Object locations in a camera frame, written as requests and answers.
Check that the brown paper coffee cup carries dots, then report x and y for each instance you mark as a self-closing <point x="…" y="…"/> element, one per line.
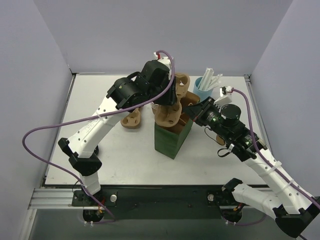
<point x="220" y="140"/>

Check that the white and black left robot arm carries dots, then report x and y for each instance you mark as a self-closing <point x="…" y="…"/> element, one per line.
<point x="123" y="97"/>

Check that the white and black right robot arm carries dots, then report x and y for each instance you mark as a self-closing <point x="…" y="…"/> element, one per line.
<point x="291" y="208"/>

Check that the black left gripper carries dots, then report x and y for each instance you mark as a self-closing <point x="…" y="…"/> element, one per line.
<point x="168" y="93"/>

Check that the stack of black cup lids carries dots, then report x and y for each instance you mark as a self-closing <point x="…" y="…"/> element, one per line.
<point x="96" y="150"/>

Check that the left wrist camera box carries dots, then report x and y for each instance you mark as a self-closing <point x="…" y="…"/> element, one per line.
<point x="164" y="60"/>

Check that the stack of brown paper cups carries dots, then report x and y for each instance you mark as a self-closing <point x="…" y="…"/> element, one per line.
<point x="154" y="106"/>

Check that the green and brown paper bag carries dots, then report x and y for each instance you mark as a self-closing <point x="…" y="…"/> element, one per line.
<point x="170" y="130"/>

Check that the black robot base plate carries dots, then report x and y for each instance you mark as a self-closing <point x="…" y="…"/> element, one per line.
<point x="159" y="202"/>

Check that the light blue straw holder cup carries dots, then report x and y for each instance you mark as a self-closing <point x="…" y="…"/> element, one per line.
<point x="200" y="93"/>

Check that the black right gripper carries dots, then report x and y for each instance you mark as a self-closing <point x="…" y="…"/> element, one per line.
<point x="201" y="111"/>

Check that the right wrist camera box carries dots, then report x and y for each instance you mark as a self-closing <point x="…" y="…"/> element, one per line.
<point x="225" y="96"/>

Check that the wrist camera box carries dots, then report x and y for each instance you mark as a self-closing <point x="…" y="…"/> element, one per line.
<point x="225" y="96"/>
<point x="164" y="60"/>

